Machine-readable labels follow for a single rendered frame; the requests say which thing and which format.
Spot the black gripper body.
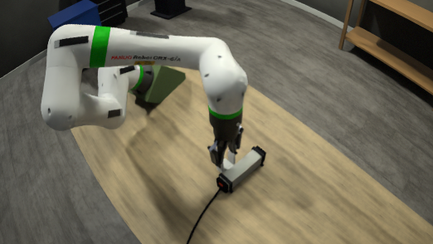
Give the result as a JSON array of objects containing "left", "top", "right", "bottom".
[{"left": 213, "top": 128, "right": 239, "bottom": 148}]

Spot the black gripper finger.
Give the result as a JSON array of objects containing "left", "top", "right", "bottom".
[
  {"left": 207, "top": 141, "right": 229, "bottom": 173},
  {"left": 228, "top": 126, "right": 244, "bottom": 165}
]

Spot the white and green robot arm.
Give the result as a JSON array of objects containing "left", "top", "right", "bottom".
[{"left": 41, "top": 24, "right": 248, "bottom": 132}]

